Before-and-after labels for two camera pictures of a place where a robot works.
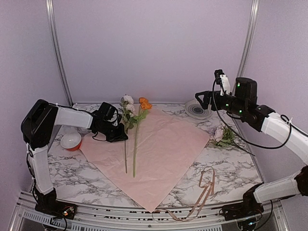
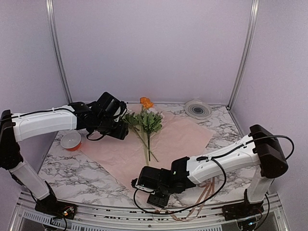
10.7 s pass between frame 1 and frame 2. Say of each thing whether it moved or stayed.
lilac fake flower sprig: moved
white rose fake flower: moved
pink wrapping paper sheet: stayed
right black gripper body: moved
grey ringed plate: stayed
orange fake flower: moved
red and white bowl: stayed
